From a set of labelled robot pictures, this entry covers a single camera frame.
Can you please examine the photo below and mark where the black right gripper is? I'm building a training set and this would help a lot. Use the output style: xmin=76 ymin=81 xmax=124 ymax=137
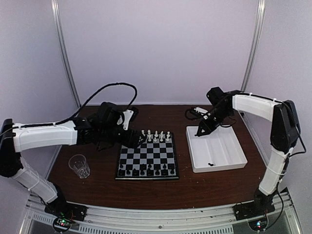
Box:
xmin=197 ymin=106 xmax=233 ymax=137

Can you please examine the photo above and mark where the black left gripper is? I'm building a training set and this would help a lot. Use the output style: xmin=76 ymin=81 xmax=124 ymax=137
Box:
xmin=99 ymin=126 xmax=146 ymax=149

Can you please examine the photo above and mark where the white plastic tray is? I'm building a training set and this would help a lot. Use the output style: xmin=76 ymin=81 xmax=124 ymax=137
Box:
xmin=186 ymin=126 xmax=248 ymax=173

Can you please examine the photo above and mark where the black white chessboard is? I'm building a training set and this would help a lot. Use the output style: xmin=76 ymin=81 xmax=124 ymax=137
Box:
xmin=115 ymin=132 xmax=179 ymax=180

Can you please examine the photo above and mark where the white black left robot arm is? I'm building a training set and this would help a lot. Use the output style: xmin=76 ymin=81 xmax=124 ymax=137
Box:
xmin=0 ymin=102 xmax=146 ymax=216

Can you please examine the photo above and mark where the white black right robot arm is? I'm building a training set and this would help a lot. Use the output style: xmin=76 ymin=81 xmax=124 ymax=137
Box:
xmin=185 ymin=87 xmax=307 ymax=215

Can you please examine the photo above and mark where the white chess king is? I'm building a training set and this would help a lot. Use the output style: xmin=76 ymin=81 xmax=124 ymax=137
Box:
xmin=147 ymin=130 xmax=152 ymax=139

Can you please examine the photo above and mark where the clear drinking glass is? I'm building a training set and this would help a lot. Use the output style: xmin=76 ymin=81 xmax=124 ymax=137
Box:
xmin=68 ymin=154 xmax=91 ymax=179

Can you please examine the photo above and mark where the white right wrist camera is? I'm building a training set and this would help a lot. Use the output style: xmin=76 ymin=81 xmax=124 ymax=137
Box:
xmin=184 ymin=107 xmax=211 ymax=120

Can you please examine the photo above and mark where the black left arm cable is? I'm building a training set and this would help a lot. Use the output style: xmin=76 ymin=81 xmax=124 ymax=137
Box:
xmin=56 ymin=82 xmax=138 ymax=125

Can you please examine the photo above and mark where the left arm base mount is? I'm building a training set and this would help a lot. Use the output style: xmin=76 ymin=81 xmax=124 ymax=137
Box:
xmin=44 ymin=203 xmax=87 ymax=233

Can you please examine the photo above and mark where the front aluminium rail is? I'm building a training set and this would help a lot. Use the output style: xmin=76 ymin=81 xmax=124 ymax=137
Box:
xmin=19 ymin=202 xmax=300 ymax=234

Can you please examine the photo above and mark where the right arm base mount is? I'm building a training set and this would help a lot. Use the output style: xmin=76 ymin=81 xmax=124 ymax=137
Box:
xmin=233 ymin=202 xmax=275 ymax=232

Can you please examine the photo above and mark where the right aluminium frame post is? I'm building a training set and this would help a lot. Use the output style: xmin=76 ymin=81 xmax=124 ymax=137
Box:
xmin=241 ymin=0 xmax=266 ymax=92

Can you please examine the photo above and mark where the aluminium frame post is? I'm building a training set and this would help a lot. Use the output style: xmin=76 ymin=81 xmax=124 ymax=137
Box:
xmin=51 ymin=0 xmax=81 ymax=108
xmin=241 ymin=0 xmax=266 ymax=92

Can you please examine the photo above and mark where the left aluminium frame post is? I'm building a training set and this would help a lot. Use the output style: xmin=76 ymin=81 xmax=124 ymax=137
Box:
xmin=51 ymin=0 xmax=81 ymax=108

